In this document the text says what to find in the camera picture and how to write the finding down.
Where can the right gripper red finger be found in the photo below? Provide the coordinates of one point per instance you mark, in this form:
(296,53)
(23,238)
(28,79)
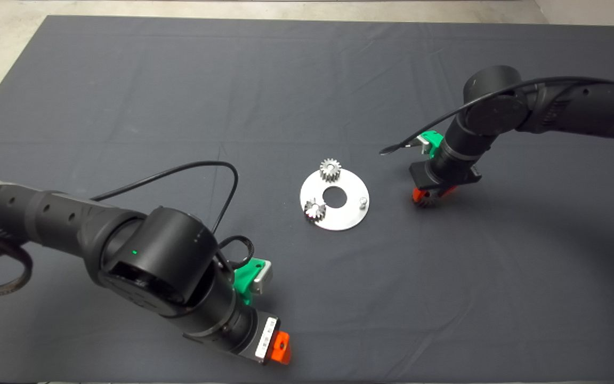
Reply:
(420,196)
(448,190)

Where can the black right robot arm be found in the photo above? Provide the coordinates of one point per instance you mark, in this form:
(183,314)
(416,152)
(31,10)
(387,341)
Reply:
(568,106)

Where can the round metal plate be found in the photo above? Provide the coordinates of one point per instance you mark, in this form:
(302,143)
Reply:
(339,216)

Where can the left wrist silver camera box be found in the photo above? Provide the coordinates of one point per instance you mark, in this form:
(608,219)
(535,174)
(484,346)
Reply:
(261,277)

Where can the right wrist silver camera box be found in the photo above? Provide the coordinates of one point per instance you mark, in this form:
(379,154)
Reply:
(424,143)

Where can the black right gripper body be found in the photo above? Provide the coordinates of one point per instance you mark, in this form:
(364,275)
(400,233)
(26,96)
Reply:
(448,173)

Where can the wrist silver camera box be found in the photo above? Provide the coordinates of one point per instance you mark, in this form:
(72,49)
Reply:
(261,277)
(424,143)

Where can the dark grey table cloth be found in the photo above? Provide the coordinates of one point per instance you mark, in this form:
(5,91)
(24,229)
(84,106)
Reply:
(232,96)

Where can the wrist green camera mount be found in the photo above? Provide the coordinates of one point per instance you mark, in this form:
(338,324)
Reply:
(435,140)
(245,280)

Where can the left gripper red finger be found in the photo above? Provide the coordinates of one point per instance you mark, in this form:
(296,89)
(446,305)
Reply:
(282,349)

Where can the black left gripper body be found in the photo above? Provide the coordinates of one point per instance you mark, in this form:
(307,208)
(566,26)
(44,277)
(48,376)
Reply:
(248,333)

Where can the right wrist green camera mount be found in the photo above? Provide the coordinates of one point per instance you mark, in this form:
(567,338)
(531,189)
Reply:
(435,140)

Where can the small dark steel gear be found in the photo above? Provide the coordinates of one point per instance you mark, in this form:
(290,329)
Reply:
(428,201)

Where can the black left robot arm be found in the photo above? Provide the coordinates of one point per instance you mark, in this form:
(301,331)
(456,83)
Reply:
(152,266)

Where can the left wrist green camera mount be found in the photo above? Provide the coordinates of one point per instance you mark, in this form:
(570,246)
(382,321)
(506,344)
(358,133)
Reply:
(245,280)

